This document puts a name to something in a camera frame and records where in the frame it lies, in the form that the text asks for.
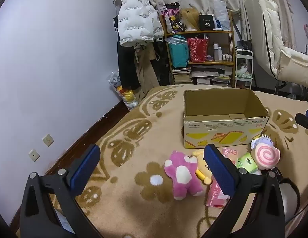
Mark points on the white puffer jacket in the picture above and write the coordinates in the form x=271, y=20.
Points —
x=138, y=23

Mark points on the white rolling cart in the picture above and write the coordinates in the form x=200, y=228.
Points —
x=244, y=68

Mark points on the lower wall outlet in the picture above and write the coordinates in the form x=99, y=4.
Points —
x=34, y=155

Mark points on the pink swirl roll plush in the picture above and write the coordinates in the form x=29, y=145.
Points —
x=266, y=156

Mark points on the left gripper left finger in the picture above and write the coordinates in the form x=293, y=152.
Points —
x=38, y=217

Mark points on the red patterned bag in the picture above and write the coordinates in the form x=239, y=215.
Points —
x=198, y=49

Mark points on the black coat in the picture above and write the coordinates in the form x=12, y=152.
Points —
x=127, y=67

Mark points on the beige patterned rug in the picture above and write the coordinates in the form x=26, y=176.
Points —
x=130, y=195

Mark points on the pink plush bear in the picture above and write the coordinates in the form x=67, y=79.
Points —
x=181, y=169

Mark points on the teal bag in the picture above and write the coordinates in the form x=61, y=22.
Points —
x=179, y=51

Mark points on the wooden bookshelf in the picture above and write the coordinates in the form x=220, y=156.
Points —
x=219, y=68

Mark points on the stack of books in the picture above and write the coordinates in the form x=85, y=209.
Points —
x=182, y=75

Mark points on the green tissue pack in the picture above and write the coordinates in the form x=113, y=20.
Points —
x=248, y=163

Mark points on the blonde wig head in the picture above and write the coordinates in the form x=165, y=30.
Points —
x=190, y=18

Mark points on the yellow plush dog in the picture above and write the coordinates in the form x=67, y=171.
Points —
x=203, y=172

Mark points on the plastic bag of toys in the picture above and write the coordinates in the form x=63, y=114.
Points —
x=126, y=95

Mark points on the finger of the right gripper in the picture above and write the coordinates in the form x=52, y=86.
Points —
x=302, y=120

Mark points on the cream padded chair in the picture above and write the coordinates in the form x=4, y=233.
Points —
x=282, y=63

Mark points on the upper wall outlet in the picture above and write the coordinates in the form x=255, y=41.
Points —
x=48, y=140

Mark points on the beige trench coat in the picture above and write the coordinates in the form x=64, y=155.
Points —
x=145, y=72

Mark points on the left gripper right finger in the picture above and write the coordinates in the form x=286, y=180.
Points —
x=266, y=217

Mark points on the white-haired plush doll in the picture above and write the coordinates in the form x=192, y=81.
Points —
x=262, y=139

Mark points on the pink tissue pack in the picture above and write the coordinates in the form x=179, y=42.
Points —
x=215, y=197

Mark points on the cardboard box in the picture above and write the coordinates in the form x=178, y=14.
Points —
x=222, y=117

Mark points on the black box marked 40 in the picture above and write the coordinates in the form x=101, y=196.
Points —
x=206, y=22

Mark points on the wall outlet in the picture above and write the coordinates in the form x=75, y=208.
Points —
x=48, y=140
x=34, y=155

